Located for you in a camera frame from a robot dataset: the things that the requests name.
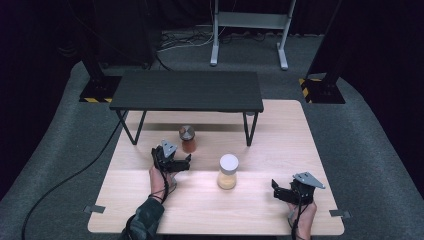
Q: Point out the white-lidded jar of yellow sauce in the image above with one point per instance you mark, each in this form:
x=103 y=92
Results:
x=228 y=173

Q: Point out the grey tape strip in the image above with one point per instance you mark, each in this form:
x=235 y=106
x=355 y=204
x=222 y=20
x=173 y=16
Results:
x=94 y=209
x=340 y=214

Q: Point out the black cabinet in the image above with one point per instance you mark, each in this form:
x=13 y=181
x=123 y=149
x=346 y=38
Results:
x=130 y=30

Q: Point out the grey metal stand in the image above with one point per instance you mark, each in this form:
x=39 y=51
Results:
x=250 y=20

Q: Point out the black post with striped base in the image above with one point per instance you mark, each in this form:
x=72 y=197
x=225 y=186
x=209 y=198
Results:
x=323 y=90
x=100 y=89

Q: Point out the person's right hand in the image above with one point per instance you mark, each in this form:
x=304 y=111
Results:
x=306 y=220

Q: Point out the black shelf with metal legs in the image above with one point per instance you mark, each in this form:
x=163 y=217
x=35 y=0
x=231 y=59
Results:
x=186 y=90

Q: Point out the metal-lidded jar of orange sauce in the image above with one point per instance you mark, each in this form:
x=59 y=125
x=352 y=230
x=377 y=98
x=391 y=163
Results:
x=188 y=140

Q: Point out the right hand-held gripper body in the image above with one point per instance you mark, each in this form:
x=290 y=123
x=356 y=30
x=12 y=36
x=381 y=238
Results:
x=301 y=191

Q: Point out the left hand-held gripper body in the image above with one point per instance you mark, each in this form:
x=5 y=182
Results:
x=164 y=159

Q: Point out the person's left hand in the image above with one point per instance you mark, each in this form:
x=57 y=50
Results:
x=156 y=181

